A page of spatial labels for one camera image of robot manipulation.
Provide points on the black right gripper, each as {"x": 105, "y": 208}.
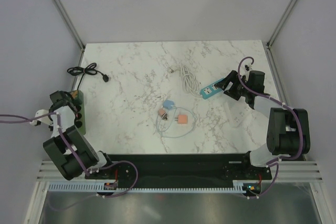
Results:
{"x": 232, "y": 77}

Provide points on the teal power strip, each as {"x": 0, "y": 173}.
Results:
{"x": 210, "y": 90}

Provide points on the white power strip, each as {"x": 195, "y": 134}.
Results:
{"x": 236, "y": 112}

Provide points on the orange pink plug adapter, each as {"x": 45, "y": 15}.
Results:
{"x": 181, "y": 119}

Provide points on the light blue plug adapter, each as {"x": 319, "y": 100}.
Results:
{"x": 168, "y": 104}

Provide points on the beige brown plug adapter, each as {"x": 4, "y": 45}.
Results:
{"x": 162, "y": 114}

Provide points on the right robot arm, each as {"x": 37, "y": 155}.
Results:
{"x": 288, "y": 134}

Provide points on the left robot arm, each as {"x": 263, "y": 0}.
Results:
{"x": 67, "y": 147}

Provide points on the green power strip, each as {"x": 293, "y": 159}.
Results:
{"x": 78, "y": 101}

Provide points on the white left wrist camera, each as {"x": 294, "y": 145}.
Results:
{"x": 42, "y": 117}

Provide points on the white slotted cable duct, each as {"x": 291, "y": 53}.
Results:
{"x": 150, "y": 186}

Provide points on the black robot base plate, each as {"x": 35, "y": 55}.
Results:
{"x": 180, "y": 168}

